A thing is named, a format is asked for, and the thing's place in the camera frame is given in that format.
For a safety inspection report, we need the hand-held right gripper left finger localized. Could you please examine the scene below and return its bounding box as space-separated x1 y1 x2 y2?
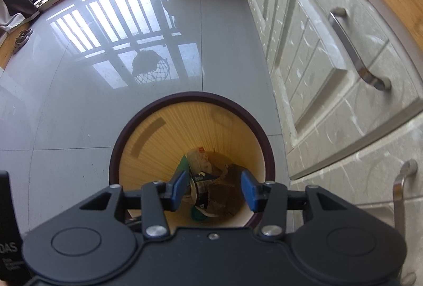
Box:
64 170 190 238

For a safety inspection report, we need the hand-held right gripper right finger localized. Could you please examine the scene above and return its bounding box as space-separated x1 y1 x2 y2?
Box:
241 170 361 238

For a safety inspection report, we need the green packet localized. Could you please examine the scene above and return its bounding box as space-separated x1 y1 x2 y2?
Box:
173 155 191 181

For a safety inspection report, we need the crushed blue soda can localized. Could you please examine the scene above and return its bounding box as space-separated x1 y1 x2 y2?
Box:
189 172 223 220

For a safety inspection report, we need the brown paper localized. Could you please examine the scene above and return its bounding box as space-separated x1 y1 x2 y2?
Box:
206 164 248 217

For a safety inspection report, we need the round wood-grain waste bin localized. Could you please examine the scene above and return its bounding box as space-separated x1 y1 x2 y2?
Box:
109 92 275 230

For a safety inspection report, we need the cream drawer cabinet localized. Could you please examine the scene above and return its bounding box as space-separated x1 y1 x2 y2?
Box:
234 0 423 286

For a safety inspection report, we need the grey slipper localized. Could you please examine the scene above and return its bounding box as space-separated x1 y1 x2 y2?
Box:
11 36 29 54
16 29 34 43

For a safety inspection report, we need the metal drawer handle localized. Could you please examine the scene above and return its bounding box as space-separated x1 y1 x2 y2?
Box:
328 7 392 91
393 159 419 235

